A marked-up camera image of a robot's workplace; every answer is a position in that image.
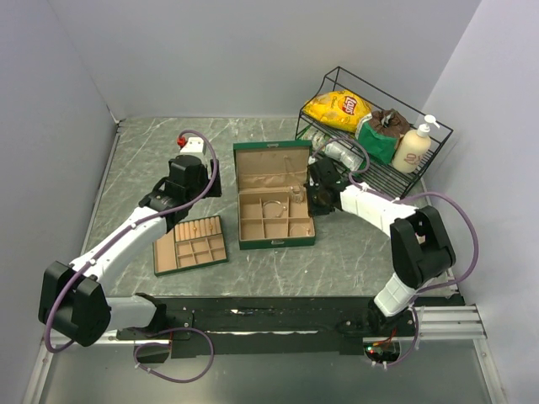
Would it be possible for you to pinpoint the silver chain necklace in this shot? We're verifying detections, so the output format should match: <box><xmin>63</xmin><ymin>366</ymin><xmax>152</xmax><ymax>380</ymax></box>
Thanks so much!
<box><xmin>284</xmin><ymin>157</ymin><xmax>307</xmax><ymax>205</ymax></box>

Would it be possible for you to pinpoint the silver pearl bangle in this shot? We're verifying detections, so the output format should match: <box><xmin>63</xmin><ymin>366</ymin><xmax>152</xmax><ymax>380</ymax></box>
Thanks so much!
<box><xmin>289</xmin><ymin>223</ymin><xmax>312</xmax><ymax>237</ymax></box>
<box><xmin>262</xmin><ymin>199</ymin><xmax>289</xmax><ymax>219</ymax></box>

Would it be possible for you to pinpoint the green jewelry box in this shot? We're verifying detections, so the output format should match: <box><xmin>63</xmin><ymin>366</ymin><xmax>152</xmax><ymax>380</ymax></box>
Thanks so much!
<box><xmin>232</xmin><ymin>140</ymin><xmax>316</xmax><ymax>250</ymax></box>

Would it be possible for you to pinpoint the green jewelry tray insert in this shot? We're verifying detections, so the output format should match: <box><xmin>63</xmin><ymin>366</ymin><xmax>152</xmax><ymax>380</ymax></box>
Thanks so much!
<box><xmin>153</xmin><ymin>215</ymin><xmax>228</xmax><ymax>277</ymax></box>

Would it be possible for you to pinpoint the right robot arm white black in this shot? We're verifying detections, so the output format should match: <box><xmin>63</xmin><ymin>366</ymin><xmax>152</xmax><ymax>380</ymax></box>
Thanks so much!
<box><xmin>307</xmin><ymin>157</ymin><xmax>456</xmax><ymax>336</ymax></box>

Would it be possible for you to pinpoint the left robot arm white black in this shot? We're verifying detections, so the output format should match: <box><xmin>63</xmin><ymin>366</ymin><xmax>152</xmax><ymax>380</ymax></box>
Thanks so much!
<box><xmin>38</xmin><ymin>155</ymin><xmax>221</xmax><ymax>353</ymax></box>

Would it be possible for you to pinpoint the green white snack bag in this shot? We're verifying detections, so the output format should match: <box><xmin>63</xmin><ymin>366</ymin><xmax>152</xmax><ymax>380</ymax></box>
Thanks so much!
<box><xmin>298</xmin><ymin>125</ymin><xmax>365</xmax><ymax>171</ymax></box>

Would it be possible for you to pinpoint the green brown paper bag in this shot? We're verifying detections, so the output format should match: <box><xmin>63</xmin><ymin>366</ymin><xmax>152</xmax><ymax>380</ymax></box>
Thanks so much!
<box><xmin>355</xmin><ymin>109</ymin><xmax>411</xmax><ymax>164</ymax></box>

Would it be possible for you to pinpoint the yellow Lays chips bag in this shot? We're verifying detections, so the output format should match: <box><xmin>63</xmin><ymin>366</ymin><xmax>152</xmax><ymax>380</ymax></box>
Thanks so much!
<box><xmin>302</xmin><ymin>90</ymin><xmax>372</xmax><ymax>133</ymax></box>

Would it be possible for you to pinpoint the cream lotion pump bottle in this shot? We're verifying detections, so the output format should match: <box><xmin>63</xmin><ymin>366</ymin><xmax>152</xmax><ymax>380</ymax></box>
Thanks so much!
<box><xmin>392</xmin><ymin>114</ymin><xmax>440</xmax><ymax>173</ymax></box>

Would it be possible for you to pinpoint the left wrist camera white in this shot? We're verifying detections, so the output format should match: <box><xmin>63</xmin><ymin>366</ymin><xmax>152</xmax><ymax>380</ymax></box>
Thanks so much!
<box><xmin>177</xmin><ymin>136</ymin><xmax>206</xmax><ymax>156</ymax></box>

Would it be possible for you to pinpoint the black wire shelf rack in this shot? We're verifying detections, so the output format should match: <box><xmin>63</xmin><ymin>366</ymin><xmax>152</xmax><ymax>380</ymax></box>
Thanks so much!
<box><xmin>296</xmin><ymin>66</ymin><xmax>453</xmax><ymax>199</ymax></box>

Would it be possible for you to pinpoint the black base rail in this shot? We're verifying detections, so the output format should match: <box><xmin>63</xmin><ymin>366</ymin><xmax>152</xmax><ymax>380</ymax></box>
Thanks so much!
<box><xmin>115</xmin><ymin>294</ymin><xmax>464</xmax><ymax>359</ymax></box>

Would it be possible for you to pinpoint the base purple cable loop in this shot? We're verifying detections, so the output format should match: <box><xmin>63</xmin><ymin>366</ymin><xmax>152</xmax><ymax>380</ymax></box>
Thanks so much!
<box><xmin>133</xmin><ymin>327</ymin><xmax>216</xmax><ymax>383</ymax></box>

